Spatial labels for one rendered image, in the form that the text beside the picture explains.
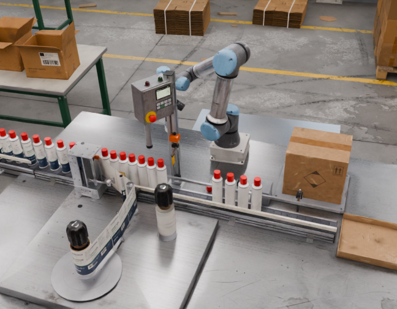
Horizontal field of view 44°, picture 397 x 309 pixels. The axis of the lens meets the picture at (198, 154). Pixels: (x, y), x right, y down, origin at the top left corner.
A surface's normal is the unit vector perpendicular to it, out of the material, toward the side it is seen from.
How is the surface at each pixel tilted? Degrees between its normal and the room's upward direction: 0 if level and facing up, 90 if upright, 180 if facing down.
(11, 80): 0
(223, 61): 80
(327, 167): 90
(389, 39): 91
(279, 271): 0
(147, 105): 90
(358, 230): 0
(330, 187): 90
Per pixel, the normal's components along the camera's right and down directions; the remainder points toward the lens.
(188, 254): -0.03, -0.80
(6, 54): -0.24, 0.59
